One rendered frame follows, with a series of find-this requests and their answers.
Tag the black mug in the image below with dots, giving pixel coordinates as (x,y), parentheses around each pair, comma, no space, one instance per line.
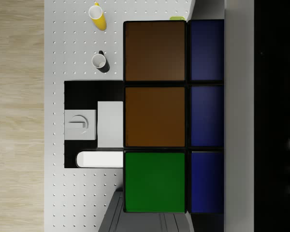
(102,63)

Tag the green mug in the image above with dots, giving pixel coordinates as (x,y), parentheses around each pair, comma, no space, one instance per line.
(177,18)

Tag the yellow mug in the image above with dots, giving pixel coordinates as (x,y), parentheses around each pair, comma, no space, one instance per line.
(100,20)

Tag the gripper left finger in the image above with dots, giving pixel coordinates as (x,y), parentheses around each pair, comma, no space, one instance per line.
(145,222)

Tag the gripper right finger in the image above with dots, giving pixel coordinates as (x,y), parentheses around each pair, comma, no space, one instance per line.
(209,9)

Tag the puzzle cube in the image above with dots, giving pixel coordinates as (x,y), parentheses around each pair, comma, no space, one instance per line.
(154,116)

